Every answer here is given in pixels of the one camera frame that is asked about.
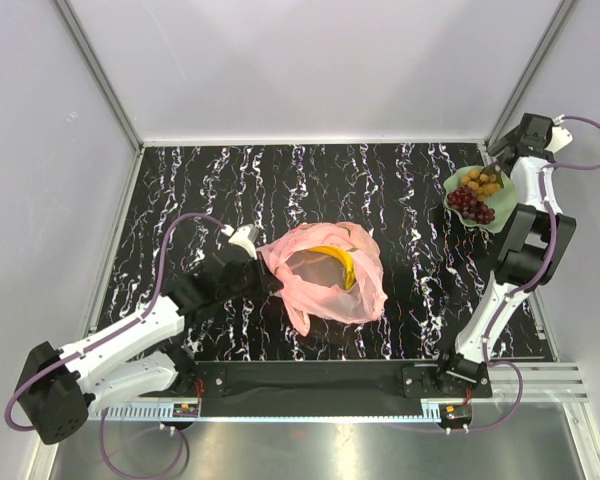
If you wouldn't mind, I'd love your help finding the green wavy plastic bowl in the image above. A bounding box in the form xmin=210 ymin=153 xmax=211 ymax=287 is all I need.
xmin=443 ymin=164 xmax=517 ymax=234

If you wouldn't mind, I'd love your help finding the aluminium frame rail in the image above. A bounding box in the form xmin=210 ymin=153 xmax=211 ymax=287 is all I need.
xmin=489 ymin=362 xmax=589 ymax=403

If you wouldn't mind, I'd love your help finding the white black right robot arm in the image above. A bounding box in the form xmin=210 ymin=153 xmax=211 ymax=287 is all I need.
xmin=431 ymin=114 xmax=577 ymax=397

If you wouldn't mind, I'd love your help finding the pink plastic bag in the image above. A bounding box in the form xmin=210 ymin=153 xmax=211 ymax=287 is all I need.
xmin=258 ymin=222 xmax=387 ymax=336

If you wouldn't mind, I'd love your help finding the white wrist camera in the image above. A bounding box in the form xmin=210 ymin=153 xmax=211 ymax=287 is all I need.
xmin=221 ymin=224 xmax=259 ymax=259
xmin=546 ymin=115 xmax=573 ymax=154

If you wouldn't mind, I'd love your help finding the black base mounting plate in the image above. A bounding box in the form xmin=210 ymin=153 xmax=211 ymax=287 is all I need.
xmin=193 ymin=360 xmax=468 ymax=399

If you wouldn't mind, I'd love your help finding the orange loquat bunch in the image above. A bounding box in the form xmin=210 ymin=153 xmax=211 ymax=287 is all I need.
xmin=460 ymin=165 xmax=504 ymax=198

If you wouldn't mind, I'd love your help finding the yellow banana bunch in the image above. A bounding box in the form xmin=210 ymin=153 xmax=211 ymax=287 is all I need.
xmin=309 ymin=246 xmax=356 ymax=290

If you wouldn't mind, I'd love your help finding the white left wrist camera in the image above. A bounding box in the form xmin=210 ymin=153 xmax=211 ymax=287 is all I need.
xmin=221 ymin=224 xmax=259 ymax=259

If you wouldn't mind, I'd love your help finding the red grape bunch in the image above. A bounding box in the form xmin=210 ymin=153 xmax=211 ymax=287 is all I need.
xmin=446 ymin=186 xmax=495 ymax=225

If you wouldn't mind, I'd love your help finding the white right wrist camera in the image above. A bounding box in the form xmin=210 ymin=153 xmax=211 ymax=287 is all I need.
xmin=546 ymin=115 xmax=573 ymax=154

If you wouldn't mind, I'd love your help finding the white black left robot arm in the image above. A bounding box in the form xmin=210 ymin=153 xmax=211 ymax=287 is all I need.
xmin=14 ymin=252 xmax=282 ymax=445

